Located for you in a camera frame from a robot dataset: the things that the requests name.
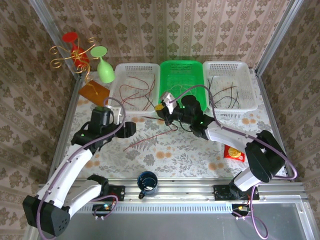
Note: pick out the green plastic basket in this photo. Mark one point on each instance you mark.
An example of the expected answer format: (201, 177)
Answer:
(181, 72)

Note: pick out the small black circuit board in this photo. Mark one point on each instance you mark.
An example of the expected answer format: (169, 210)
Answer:
(240, 208)
(102, 207)

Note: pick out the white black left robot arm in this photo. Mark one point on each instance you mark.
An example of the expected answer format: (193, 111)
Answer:
(67, 172)

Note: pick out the grey metal panel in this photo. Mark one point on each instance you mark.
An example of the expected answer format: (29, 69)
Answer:
(162, 227)

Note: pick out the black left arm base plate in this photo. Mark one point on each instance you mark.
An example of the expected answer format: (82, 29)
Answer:
(118, 193)

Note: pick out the red snack packet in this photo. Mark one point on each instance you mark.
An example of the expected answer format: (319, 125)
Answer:
(233, 153)

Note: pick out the aluminium table side rail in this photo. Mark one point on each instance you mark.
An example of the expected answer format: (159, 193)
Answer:
(70, 110)
(269, 107)

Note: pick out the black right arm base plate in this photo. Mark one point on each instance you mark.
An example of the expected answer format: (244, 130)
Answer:
(220, 192)

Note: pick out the aluminium mounting rail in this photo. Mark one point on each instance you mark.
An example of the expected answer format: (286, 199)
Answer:
(187, 190)

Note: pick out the red plastic wine glass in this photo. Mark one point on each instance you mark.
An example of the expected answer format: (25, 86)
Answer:
(70, 37)

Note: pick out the white plastic basket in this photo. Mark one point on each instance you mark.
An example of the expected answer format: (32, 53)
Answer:
(230, 72)
(137, 68)

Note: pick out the dark blue mug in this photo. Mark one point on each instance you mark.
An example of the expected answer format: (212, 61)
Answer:
(147, 182)

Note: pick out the green plastic wine glass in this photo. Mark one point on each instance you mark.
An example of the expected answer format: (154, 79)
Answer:
(106, 72)

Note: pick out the aluminium frame post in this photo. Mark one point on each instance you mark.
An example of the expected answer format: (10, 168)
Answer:
(284, 25)
(47, 22)

